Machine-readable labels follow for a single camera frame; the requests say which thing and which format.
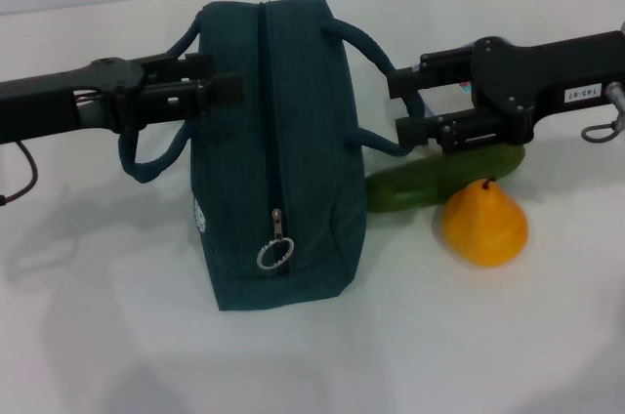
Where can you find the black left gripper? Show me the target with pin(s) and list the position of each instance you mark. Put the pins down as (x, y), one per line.
(58, 101)

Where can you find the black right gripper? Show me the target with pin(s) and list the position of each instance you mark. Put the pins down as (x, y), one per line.
(537, 77)

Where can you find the clear plastic food container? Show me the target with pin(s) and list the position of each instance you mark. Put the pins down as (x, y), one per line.
(449, 99)

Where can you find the green cucumber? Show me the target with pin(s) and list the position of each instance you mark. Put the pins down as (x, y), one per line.
(415, 184)

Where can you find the dark teal fabric lunch bag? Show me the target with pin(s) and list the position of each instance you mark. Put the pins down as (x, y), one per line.
(303, 140)

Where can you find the yellow orange pear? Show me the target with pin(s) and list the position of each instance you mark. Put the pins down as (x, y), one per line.
(486, 228)

